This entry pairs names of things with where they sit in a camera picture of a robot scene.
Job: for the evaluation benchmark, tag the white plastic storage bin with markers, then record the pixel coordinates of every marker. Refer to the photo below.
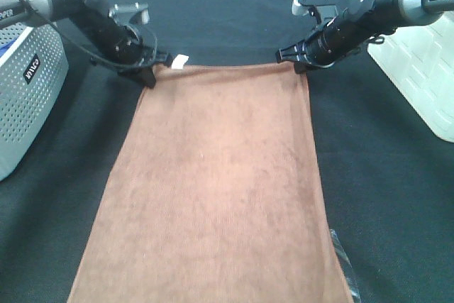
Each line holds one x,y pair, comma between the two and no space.
419,62

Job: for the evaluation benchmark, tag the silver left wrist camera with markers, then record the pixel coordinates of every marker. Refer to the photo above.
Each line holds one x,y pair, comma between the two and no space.
137,13

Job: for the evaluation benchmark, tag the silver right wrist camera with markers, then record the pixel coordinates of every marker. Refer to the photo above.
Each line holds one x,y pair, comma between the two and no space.
323,8

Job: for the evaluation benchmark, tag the white perforated laundry basket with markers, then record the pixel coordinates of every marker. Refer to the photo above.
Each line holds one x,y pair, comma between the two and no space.
32,74

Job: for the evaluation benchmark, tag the brown microfiber towel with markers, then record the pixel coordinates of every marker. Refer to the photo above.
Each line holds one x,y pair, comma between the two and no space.
215,196

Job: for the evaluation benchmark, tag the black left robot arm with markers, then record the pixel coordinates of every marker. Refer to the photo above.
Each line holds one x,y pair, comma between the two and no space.
113,29

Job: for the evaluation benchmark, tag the clear tape strip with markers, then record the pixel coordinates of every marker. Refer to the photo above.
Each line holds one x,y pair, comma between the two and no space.
346,267

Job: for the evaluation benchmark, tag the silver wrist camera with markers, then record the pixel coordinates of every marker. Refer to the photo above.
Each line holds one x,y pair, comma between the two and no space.
323,8
137,13

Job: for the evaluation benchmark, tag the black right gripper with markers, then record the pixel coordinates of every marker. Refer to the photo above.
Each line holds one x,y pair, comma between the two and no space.
326,44

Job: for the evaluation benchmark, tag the black table cloth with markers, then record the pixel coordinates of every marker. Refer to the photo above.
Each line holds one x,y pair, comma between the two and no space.
387,179

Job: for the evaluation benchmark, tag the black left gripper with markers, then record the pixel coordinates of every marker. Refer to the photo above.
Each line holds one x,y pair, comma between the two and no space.
134,55

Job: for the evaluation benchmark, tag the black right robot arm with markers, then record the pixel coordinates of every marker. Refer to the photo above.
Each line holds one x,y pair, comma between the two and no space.
379,18

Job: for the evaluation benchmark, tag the blue cloth in basket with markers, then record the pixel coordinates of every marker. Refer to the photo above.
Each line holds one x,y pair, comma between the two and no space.
4,48

